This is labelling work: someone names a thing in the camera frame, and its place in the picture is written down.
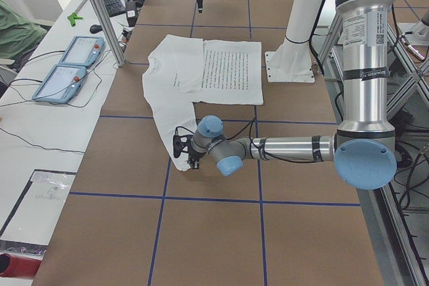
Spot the black pendant cable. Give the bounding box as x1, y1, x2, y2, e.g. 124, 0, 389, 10
0, 50, 111, 155

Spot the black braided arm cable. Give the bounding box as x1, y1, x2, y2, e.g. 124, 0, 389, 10
227, 119, 269, 161

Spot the clear plastic document sleeve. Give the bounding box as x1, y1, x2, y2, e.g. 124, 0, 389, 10
1, 169, 76, 256

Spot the lower blue teach pendant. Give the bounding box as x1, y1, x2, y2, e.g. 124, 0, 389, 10
32, 64, 86, 104

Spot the black keyboard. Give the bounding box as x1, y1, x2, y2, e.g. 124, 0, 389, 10
103, 0, 125, 17

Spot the green cloth on chair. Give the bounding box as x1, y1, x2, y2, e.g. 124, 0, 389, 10
1, 1, 47, 60

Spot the red cylinder object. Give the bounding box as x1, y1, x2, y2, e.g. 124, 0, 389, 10
1, 253, 42, 279

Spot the white long-sleeve printed shirt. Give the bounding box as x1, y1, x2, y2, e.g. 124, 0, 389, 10
142, 35, 263, 155

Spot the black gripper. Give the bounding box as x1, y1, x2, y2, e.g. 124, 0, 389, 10
187, 148, 205, 169
197, 0, 203, 13

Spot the aluminium truss frame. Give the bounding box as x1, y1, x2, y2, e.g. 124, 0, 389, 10
316, 7, 429, 286

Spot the aluminium frame post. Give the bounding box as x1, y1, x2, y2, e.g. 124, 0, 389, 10
90, 0, 125, 67

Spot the black computer mouse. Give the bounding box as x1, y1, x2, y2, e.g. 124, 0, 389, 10
89, 25, 103, 34

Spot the upper blue teach pendant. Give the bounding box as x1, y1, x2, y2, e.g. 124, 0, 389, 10
60, 35, 105, 68

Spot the blue teach pendant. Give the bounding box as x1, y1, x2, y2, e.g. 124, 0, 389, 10
60, 35, 105, 68
32, 64, 86, 104

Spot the black power adapter with label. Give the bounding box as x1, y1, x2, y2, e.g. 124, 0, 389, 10
125, 0, 138, 27

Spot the green plastic clamp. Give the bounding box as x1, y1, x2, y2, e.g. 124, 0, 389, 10
67, 12, 83, 27

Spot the white camera mast base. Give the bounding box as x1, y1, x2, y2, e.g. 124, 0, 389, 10
265, 0, 322, 83

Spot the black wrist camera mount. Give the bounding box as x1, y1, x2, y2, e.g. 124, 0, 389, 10
173, 134, 193, 159

